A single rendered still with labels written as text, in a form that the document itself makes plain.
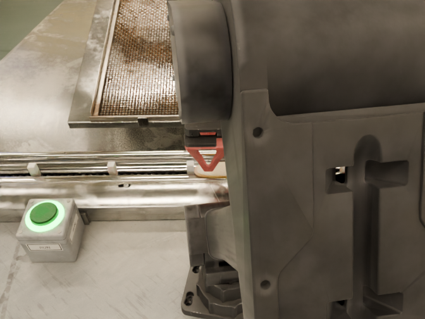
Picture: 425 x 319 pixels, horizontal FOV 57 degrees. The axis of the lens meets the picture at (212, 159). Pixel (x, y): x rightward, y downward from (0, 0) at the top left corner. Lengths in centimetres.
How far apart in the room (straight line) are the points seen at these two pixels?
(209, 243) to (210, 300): 14
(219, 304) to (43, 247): 27
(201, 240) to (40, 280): 31
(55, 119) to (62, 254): 37
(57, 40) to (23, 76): 18
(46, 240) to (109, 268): 10
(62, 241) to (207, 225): 26
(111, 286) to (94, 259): 6
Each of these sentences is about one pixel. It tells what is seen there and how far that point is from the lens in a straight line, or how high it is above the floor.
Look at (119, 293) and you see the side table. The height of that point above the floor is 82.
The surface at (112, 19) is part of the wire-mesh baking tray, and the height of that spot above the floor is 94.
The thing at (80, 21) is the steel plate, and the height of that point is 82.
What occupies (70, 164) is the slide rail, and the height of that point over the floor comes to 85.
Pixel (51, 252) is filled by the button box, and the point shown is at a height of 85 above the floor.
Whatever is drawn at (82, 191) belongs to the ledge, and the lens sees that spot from 70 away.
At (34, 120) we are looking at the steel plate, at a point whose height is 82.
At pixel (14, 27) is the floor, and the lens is 331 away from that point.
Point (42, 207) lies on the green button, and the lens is 64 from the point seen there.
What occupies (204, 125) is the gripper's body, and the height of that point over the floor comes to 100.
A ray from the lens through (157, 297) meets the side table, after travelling 62.
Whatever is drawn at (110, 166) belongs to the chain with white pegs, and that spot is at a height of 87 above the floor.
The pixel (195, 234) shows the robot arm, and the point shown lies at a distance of 45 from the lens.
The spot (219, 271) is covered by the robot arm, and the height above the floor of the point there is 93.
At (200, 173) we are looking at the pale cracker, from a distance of 70.
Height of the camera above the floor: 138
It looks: 46 degrees down
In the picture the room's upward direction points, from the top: straight up
